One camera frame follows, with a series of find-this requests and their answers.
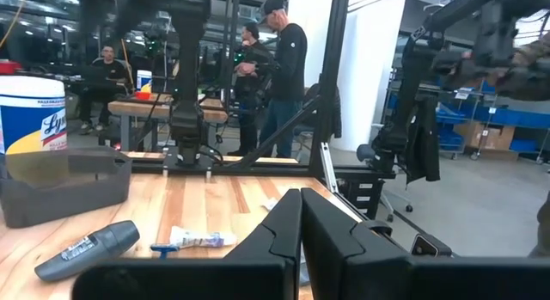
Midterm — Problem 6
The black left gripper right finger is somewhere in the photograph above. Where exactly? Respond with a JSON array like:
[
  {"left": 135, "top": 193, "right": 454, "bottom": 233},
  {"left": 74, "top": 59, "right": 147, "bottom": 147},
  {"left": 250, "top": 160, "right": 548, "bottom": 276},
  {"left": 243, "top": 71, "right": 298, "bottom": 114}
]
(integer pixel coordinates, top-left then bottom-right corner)
[{"left": 302, "top": 187, "right": 413, "bottom": 300}]

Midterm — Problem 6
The blue storage bin shelving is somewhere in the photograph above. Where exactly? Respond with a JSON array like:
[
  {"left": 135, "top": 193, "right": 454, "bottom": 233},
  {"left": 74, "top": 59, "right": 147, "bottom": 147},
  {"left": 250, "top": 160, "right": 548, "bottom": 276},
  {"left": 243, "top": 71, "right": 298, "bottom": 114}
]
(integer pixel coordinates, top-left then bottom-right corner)
[{"left": 436, "top": 83, "right": 550, "bottom": 155}]

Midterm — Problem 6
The white column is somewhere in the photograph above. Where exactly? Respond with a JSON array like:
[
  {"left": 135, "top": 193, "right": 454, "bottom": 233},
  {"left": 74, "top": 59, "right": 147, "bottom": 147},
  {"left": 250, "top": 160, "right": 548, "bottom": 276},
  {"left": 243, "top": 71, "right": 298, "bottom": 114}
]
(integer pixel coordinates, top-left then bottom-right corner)
[{"left": 329, "top": 0, "right": 407, "bottom": 153}]

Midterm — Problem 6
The cardboard box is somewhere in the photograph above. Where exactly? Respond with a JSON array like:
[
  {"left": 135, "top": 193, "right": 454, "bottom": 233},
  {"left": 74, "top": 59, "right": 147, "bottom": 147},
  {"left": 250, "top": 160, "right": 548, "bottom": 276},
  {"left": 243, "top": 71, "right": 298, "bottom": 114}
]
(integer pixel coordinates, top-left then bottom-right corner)
[{"left": 454, "top": 121, "right": 516, "bottom": 151}]

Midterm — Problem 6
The blue disposable razor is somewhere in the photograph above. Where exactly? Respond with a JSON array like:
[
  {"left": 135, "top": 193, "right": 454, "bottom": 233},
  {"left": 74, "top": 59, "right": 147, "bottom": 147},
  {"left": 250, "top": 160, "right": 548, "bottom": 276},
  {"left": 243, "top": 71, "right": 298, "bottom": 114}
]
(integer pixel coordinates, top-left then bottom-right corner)
[{"left": 150, "top": 243, "right": 180, "bottom": 260}]

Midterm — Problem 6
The Lysol wipes canister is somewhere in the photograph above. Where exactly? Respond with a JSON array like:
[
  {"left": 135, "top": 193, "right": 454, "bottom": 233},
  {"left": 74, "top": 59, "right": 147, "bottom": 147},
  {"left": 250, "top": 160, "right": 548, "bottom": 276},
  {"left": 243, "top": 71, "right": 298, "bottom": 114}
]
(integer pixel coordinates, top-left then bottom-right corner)
[{"left": 0, "top": 75, "right": 68, "bottom": 156}]

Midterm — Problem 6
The background wooden table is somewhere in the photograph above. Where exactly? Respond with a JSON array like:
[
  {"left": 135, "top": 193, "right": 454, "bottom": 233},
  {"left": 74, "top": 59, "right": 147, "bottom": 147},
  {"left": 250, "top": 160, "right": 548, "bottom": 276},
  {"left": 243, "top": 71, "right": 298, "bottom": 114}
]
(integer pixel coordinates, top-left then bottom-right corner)
[{"left": 107, "top": 93, "right": 229, "bottom": 153}]

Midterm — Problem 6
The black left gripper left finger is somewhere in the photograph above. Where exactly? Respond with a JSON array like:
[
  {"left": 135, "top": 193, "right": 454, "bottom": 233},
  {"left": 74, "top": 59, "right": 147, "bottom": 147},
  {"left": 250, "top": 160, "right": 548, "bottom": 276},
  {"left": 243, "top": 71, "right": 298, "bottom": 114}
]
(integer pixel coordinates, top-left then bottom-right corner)
[{"left": 225, "top": 188, "right": 303, "bottom": 300}]

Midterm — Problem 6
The background wipes canister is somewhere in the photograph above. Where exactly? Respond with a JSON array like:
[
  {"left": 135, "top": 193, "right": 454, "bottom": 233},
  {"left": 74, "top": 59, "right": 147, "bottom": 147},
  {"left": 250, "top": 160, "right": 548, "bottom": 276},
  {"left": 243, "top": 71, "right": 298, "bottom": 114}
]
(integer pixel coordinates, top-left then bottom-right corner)
[{"left": 136, "top": 69, "right": 154, "bottom": 94}]

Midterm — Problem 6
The black metal rig frame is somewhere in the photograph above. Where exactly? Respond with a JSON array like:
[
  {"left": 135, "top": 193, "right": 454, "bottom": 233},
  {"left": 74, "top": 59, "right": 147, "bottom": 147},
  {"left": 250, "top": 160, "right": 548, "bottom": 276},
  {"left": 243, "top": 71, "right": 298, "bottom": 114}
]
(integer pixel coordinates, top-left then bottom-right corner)
[{"left": 128, "top": 0, "right": 396, "bottom": 181}]

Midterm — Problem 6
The black office chair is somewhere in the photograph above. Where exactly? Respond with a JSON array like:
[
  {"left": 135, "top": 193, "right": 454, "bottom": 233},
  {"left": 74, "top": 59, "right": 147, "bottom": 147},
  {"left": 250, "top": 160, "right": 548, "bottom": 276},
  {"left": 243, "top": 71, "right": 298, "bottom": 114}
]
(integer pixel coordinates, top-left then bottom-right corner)
[{"left": 355, "top": 143, "right": 414, "bottom": 223}]

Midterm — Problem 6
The dark grey plastic bin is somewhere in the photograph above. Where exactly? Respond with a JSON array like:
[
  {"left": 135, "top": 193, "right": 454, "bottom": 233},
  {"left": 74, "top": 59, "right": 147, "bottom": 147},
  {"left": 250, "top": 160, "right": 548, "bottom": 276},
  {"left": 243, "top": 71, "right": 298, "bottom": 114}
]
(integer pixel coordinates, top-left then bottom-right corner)
[{"left": 0, "top": 145, "right": 133, "bottom": 229}]

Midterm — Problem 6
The person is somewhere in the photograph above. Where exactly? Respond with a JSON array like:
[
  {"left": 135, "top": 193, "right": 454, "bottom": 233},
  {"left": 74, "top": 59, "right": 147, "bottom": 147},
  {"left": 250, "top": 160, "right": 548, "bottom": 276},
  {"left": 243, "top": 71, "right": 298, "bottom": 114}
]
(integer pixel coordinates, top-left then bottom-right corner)
[
  {"left": 78, "top": 45, "right": 130, "bottom": 136},
  {"left": 235, "top": 0, "right": 309, "bottom": 159},
  {"left": 226, "top": 21, "right": 272, "bottom": 157},
  {"left": 529, "top": 199, "right": 550, "bottom": 258}
]

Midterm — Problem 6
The black drawer unit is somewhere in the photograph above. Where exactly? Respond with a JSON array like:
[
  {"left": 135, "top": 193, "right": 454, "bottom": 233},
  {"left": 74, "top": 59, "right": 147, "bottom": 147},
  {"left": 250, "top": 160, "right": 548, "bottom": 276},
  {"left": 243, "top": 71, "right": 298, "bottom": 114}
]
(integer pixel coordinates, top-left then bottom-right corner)
[{"left": 341, "top": 178, "right": 386, "bottom": 219}]

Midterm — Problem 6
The black hanging jacket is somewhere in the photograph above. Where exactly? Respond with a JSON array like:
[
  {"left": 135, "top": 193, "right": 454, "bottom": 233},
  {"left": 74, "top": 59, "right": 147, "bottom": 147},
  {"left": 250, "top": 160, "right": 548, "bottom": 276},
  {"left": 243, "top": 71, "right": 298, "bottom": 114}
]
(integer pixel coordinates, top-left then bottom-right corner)
[{"left": 405, "top": 93, "right": 442, "bottom": 184}]

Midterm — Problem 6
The red lid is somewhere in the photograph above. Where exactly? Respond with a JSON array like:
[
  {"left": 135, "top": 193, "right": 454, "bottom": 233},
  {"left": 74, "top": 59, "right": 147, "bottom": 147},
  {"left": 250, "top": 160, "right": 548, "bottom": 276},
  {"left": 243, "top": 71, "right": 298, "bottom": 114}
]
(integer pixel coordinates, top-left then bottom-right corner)
[{"left": 0, "top": 60, "right": 22, "bottom": 76}]

